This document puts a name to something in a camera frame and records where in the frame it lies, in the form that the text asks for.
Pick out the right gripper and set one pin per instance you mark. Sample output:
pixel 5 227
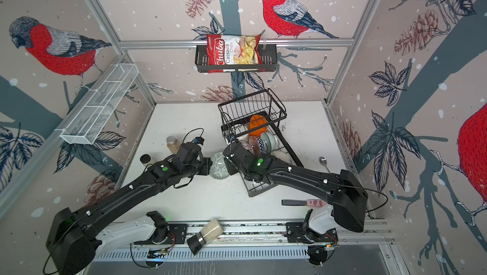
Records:
pixel 229 167

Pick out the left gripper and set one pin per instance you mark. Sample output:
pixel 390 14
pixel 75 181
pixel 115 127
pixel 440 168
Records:
pixel 208 163

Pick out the cream ceramic bowl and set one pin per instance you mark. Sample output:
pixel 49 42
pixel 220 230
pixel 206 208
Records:
pixel 282 156

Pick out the light green ceramic bowl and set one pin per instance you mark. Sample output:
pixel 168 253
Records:
pixel 271 141

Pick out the orange plastic bowl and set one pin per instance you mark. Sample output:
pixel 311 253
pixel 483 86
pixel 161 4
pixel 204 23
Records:
pixel 258 125

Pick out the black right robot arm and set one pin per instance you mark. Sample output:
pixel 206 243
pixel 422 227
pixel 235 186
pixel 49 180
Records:
pixel 346 199

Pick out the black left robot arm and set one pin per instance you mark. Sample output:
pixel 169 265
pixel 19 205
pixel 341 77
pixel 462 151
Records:
pixel 73 237

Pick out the silver lidded spice jar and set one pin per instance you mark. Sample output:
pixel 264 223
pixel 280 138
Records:
pixel 173 144

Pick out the black lidded spice jar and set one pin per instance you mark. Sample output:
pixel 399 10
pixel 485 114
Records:
pixel 146 160

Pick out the metal spoon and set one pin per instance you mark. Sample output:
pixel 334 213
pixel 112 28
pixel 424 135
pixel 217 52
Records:
pixel 323 162

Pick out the red cassava chips bag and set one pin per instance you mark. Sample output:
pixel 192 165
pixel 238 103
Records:
pixel 233 50

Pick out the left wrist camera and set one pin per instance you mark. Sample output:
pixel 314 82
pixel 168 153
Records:
pixel 199 140

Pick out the black wire dish rack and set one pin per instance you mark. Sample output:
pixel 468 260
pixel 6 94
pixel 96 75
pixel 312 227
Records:
pixel 236 114

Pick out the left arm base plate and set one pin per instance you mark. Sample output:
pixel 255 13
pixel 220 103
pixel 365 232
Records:
pixel 172 234

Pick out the pink handled knife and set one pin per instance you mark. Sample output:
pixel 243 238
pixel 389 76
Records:
pixel 305 203

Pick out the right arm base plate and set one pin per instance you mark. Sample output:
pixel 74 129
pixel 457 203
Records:
pixel 297 232

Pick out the black wall shelf basket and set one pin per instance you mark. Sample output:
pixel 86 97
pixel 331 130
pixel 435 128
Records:
pixel 268 55

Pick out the white mesh wall shelf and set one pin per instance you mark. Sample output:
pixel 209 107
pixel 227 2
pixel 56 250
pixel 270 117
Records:
pixel 89 122

